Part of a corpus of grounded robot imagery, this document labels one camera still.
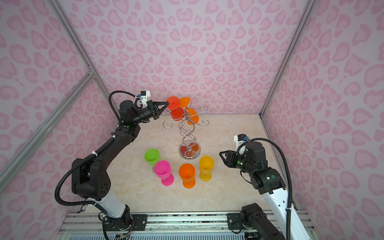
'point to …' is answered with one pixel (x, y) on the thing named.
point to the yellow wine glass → (206, 164)
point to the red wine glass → (176, 112)
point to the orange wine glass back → (191, 114)
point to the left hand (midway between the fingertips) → (169, 101)
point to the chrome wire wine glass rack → (189, 149)
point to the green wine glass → (152, 156)
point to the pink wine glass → (163, 170)
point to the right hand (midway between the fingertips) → (222, 153)
